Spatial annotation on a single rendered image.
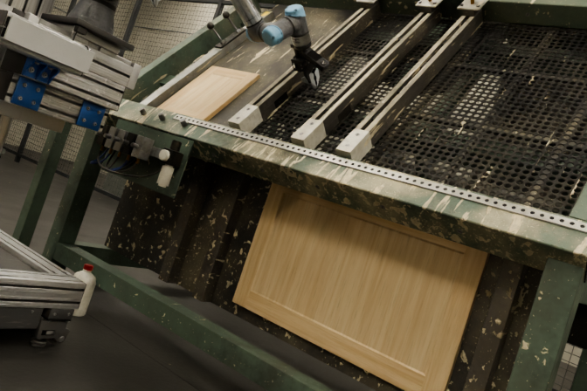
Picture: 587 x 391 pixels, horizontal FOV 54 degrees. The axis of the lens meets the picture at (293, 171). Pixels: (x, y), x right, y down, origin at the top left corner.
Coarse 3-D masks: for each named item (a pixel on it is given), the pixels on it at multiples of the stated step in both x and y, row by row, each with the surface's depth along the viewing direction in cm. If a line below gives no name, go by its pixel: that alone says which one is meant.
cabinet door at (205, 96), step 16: (208, 80) 270; (224, 80) 266; (240, 80) 262; (256, 80) 262; (176, 96) 264; (192, 96) 262; (208, 96) 258; (224, 96) 254; (176, 112) 253; (192, 112) 250; (208, 112) 246
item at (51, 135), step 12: (48, 144) 254; (60, 144) 255; (48, 156) 252; (60, 156) 257; (36, 168) 255; (48, 168) 253; (36, 180) 253; (48, 180) 254; (36, 192) 251; (24, 204) 253; (36, 204) 253; (24, 216) 251; (36, 216) 254; (24, 228) 251; (24, 240) 252
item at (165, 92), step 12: (264, 12) 312; (240, 36) 297; (216, 48) 291; (228, 48) 292; (204, 60) 282; (216, 60) 287; (192, 72) 277; (168, 84) 272; (180, 84) 273; (156, 96) 265; (168, 96) 269
